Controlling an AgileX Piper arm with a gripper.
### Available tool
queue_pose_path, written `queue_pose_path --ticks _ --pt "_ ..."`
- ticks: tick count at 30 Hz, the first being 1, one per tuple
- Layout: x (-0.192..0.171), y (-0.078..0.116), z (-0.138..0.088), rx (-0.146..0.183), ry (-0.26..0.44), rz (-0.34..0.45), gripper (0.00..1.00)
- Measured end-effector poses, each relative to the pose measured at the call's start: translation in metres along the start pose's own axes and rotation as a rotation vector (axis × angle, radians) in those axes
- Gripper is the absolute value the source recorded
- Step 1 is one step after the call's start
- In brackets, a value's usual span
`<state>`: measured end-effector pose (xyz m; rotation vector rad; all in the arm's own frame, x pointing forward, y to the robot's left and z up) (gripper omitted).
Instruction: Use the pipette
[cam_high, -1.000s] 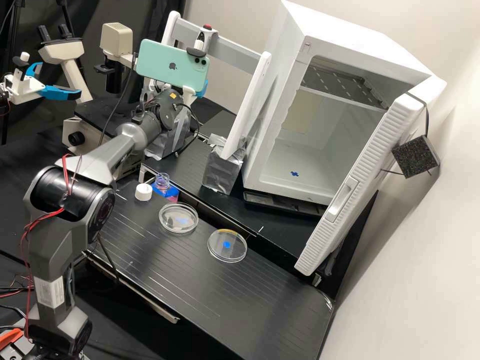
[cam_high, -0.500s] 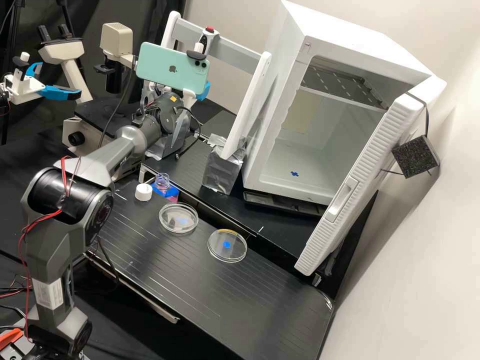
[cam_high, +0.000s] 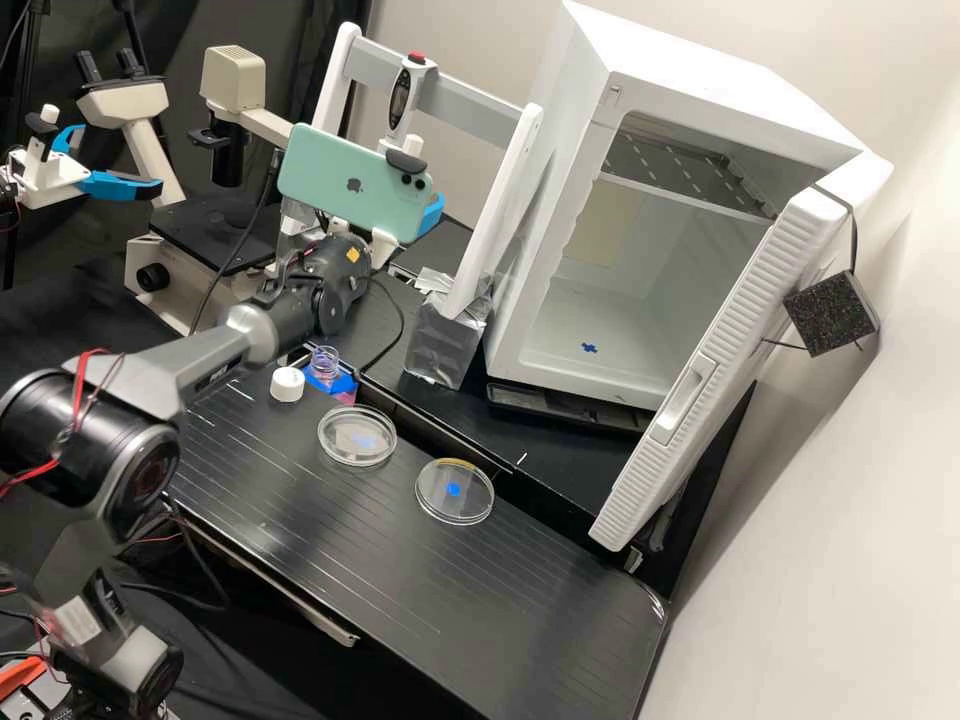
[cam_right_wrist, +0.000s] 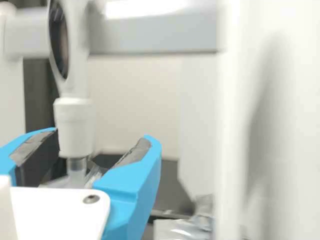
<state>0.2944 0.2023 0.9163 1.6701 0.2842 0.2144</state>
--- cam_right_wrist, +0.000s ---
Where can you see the pipette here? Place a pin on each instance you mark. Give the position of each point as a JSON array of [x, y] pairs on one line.
[[75, 125]]

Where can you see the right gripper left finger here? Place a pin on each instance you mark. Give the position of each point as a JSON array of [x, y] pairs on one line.
[[37, 155]]

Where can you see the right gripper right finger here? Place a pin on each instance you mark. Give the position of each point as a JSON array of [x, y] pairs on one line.
[[132, 190]]

